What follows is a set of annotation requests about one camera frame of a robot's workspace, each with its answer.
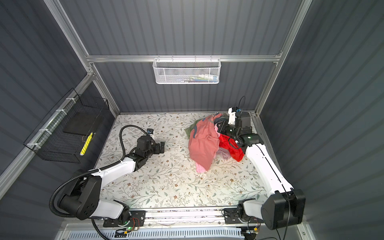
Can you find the black wire basket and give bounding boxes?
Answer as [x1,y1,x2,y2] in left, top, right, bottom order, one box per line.
[24,89,110,164]

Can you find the olive green t-shirt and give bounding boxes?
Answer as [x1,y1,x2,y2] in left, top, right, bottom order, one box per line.
[184,119,202,139]

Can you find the pens in white basket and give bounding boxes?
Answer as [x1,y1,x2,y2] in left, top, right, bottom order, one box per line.
[176,74,219,84]

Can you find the light pink cloth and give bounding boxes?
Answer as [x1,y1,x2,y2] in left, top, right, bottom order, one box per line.
[196,125,231,165]

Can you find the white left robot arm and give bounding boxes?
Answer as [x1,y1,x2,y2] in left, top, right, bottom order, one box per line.
[49,135,165,225]

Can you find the bright red cloth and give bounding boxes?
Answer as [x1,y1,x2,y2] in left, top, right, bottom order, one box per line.
[219,134,245,162]

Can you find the dusty red printed t-shirt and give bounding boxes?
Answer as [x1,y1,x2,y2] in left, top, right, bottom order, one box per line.
[188,114,223,173]

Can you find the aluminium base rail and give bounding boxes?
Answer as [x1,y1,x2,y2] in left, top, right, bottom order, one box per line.
[56,205,316,232]

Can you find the aluminium frame rails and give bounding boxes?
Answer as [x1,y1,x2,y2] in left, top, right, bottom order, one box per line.
[0,0,314,199]

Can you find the white wire mesh basket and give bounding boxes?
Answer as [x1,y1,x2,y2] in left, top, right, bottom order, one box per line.
[153,59,222,85]

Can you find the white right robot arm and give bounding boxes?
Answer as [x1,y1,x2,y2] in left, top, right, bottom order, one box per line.
[219,107,306,230]

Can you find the white vented panel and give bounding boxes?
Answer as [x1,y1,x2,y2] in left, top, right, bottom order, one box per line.
[65,227,245,240]

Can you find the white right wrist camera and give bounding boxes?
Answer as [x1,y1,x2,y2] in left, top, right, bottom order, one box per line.
[228,107,240,125]

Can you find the black corrugated cable conduit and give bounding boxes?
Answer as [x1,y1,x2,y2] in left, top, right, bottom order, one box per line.
[48,124,151,218]

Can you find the yellow marker pen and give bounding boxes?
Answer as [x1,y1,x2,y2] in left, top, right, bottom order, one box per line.
[80,132,94,156]

